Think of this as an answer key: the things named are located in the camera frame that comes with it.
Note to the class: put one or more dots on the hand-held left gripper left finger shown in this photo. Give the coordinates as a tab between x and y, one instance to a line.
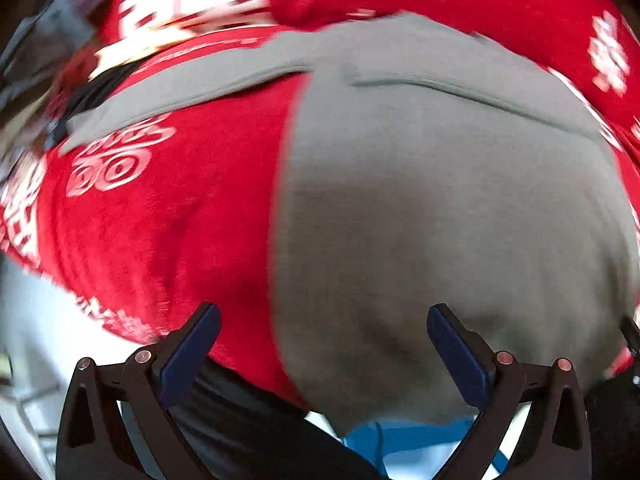
187	355

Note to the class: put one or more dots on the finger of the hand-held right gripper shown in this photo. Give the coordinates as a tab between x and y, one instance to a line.
631	335

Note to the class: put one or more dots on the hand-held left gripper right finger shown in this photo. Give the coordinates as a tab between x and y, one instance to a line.
457	355

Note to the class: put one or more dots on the grey small garment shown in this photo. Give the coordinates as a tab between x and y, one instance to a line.
425	185

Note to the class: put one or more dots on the black cloth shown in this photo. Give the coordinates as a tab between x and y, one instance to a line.
250	425

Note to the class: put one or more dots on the blue sheet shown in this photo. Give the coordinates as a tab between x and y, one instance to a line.
400	441

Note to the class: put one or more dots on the red printed blanket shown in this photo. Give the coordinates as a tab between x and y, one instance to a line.
175	210

